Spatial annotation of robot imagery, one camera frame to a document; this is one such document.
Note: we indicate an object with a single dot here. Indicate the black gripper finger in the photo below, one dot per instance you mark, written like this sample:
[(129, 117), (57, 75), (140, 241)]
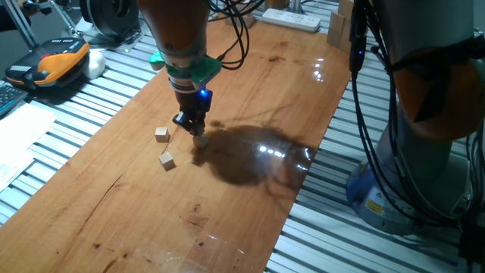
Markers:
[(203, 121), (185, 120)]

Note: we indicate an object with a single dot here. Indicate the glossy wooden board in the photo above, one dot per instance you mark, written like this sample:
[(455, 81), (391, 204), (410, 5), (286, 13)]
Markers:
[(113, 227)]

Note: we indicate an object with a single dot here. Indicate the person left hand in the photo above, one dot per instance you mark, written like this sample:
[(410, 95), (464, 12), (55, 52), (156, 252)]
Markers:
[(27, 10)]

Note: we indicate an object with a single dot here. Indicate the small wooden cube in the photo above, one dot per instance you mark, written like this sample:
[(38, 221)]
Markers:
[(161, 134), (201, 142), (166, 161)]

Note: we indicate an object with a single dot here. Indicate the dark sleeved forearm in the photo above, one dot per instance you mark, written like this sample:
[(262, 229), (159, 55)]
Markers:
[(9, 19)]

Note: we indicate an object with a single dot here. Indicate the grey metal frame post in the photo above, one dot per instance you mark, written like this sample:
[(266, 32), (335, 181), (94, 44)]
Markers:
[(22, 28)]

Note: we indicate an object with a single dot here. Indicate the white computer mouse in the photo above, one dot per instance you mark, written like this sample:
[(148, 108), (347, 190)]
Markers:
[(94, 64)]

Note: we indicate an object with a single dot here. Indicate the medium wooden block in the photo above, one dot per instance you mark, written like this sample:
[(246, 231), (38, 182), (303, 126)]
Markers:
[(248, 21)]

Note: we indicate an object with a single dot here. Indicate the silver metal post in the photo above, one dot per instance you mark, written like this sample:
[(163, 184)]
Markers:
[(296, 5)]

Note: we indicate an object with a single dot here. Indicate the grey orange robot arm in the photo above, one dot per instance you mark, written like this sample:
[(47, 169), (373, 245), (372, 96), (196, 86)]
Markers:
[(174, 30)]

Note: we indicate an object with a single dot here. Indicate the white paper sheets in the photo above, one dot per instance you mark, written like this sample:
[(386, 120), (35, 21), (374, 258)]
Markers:
[(22, 132)]

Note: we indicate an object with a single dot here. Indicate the grey fan base plate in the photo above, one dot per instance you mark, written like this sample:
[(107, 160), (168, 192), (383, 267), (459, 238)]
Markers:
[(125, 43)]

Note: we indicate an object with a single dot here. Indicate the white power strip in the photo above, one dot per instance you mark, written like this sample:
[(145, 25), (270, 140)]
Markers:
[(291, 19)]

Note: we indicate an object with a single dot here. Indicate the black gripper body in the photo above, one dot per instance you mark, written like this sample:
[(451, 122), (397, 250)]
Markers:
[(195, 101)]

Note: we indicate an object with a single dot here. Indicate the black computer keyboard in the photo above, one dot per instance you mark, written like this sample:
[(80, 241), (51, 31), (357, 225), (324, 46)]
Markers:
[(9, 96)]

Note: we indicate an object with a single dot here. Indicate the large wooden block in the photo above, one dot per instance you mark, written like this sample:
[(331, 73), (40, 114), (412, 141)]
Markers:
[(333, 38), (337, 22), (345, 43), (345, 8)]

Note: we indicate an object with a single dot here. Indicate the black handheld device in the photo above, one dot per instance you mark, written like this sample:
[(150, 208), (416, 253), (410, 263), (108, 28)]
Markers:
[(39, 5)]

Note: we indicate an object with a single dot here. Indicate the orange black teach pendant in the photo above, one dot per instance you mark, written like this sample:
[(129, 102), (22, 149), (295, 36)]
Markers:
[(57, 62)]

